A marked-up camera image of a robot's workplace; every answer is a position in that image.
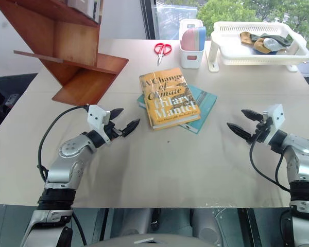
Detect black window frame post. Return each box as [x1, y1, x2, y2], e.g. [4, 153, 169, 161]
[140, 0, 158, 41]

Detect pink plastic board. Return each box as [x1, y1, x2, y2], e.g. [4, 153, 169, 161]
[181, 27, 197, 51]

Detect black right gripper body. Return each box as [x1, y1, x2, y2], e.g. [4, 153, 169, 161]
[247, 117, 271, 145]

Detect grey sock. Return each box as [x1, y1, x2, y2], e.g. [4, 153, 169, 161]
[262, 38, 281, 51]

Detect brown wooden bookshelf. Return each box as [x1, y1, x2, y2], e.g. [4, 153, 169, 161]
[0, 0, 130, 106]

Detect yellow hardcover book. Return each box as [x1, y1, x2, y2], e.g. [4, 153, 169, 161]
[139, 67, 202, 131]

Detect mustard brown sock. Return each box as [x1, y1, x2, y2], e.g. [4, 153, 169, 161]
[239, 31, 253, 46]

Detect mustard sock with blue toe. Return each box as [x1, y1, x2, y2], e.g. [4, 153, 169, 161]
[253, 38, 281, 56]

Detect blue plastic board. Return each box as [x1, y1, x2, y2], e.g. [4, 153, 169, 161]
[197, 25, 205, 51]

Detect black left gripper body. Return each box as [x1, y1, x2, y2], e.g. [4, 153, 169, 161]
[104, 120, 125, 142]

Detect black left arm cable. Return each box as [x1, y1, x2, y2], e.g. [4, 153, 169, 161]
[37, 104, 91, 182]

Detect grey rounded shape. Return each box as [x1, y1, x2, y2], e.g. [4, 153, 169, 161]
[110, 208, 152, 236]
[192, 208, 222, 244]

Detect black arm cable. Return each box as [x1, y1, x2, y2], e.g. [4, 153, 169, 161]
[249, 138, 292, 191]
[37, 104, 91, 182]

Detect white plastic basket rack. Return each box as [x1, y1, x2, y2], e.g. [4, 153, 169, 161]
[208, 21, 309, 73]

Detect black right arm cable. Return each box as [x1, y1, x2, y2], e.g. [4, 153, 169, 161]
[249, 138, 292, 191]

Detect dark green sock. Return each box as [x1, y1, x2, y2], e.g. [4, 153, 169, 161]
[250, 33, 294, 49]

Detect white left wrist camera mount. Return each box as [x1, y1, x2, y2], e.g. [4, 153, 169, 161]
[87, 104, 112, 144]

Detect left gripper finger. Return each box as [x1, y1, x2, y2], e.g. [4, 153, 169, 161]
[121, 118, 141, 138]
[110, 108, 125, 120]

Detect grey robot torso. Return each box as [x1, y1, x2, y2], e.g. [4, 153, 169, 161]
[87, 233, 222, 247]

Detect white plastic storage bin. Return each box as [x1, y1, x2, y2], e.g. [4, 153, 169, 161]
[179, 19, 205, 69]

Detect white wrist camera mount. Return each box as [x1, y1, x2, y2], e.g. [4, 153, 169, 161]
[87, 104, 112, 144]
[262, 103, 285, 145]

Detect teal paperback book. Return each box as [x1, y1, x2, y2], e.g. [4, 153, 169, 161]
[136, 84, 219, 135]

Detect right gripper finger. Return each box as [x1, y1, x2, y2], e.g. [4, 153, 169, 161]
[241, 109, 263, 121]
[226, 122, 251, 142]

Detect dark furniture beside table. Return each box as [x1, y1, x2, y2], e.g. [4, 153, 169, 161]
[0, 73, 39, 140]

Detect red handled scissors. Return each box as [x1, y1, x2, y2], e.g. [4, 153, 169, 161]
[154, 43, 173, 66]

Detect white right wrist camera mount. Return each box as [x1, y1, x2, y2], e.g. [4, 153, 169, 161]
[262, 103, 285, 145]

